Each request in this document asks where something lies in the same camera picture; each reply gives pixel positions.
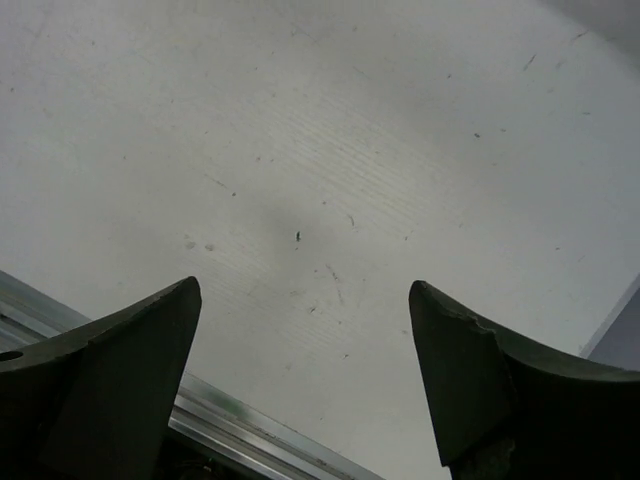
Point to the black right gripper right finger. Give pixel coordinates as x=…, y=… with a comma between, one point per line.
x=504, y=406

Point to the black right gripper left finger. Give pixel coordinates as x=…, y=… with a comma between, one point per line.
x=95, y=402

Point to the aluminium frame rail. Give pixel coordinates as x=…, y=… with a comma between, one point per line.
x=223, y=431

